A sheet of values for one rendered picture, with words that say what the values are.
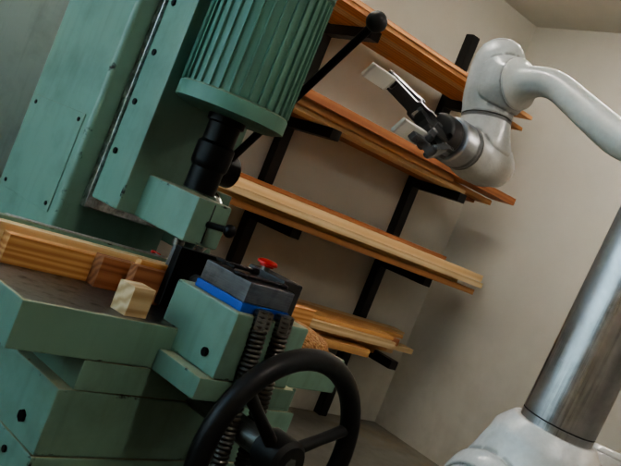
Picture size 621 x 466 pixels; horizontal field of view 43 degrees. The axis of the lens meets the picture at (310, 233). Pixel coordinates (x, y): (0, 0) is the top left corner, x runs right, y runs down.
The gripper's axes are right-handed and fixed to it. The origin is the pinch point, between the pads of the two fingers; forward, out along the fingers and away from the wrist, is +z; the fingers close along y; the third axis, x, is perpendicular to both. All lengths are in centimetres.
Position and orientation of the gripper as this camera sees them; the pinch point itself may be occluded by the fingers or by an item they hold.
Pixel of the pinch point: (385, 98)
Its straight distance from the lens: 136.9
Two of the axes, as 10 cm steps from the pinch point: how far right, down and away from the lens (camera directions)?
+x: 7.0, -5.8, -4.1
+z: -6.4, -2.4, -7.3
